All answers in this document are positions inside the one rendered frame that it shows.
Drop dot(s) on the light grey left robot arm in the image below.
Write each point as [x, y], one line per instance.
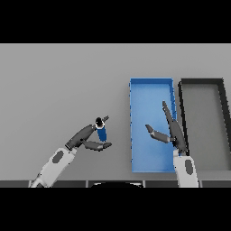
[53, 167]

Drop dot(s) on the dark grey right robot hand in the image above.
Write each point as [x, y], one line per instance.
[176, 132]

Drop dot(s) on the blue bin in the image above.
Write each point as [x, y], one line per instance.
[150, 126]

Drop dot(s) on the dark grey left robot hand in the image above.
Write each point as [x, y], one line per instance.
[81, 136]

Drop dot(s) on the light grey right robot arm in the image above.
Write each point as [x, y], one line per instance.
[185, 169]

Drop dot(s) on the dark grey bin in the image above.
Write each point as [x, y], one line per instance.
[204, 126]

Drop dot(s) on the blue pipe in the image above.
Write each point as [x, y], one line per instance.
[101, 131]

